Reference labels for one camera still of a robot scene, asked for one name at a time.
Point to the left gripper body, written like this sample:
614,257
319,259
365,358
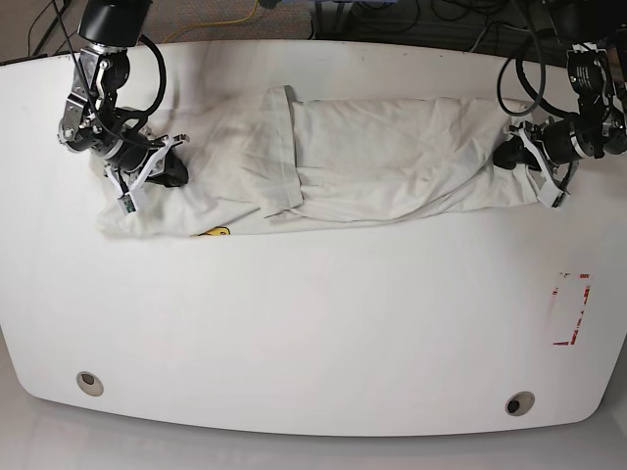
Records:
559,141

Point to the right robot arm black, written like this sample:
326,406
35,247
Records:
92,121

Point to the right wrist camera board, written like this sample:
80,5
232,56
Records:
132,201

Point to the table cable grommet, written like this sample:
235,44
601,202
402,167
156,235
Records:
90,384
520,404

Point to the white t-shirt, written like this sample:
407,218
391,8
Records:
268,163

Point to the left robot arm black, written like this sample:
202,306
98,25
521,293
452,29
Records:
595,34

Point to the left table cable grommet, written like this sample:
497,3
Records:
90,384

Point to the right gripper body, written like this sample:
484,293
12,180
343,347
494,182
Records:
129,166

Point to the right table cable grommet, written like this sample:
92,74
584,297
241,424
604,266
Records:
520,404

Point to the red tape rectangle marking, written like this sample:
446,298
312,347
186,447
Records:
569,300

